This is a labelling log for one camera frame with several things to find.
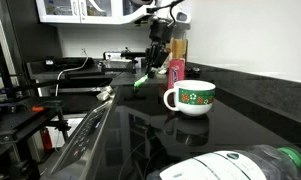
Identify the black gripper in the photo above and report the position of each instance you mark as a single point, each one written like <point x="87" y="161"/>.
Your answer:
<point x="156" y="54"/>

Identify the green marker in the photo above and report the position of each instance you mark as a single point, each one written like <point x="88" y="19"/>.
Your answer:
<point x="140" y="81"/>

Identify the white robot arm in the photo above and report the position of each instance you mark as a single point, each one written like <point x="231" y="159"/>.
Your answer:
<point x="167" y="20"/>

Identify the white green floral mug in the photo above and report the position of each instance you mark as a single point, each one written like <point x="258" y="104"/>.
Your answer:
<point x="191" y="97"/>

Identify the pink Sweet'N Low box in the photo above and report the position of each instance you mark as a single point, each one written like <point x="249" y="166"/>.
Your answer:
<point x="175" y="71"/>

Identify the stove control knob far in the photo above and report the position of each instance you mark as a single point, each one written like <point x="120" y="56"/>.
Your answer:
<point x="107" y="89"/>

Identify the stove control knob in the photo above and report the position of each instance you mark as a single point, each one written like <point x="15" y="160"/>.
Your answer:
<point x="107" y="89"/>
<point x="102" y="96"/>

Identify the stove control knob near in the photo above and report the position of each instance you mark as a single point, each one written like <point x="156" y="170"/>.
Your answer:
<point x="102" y="96"/>

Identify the clear plastic bottle green cap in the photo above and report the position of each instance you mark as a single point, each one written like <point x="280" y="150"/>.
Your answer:
<point x="258" y="162"/>

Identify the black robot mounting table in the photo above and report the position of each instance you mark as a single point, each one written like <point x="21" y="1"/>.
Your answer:
<point x="19" y="120"/>

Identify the white wall cabinet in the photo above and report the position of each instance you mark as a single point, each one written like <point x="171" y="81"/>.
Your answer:
<point x="99" y="12"/>

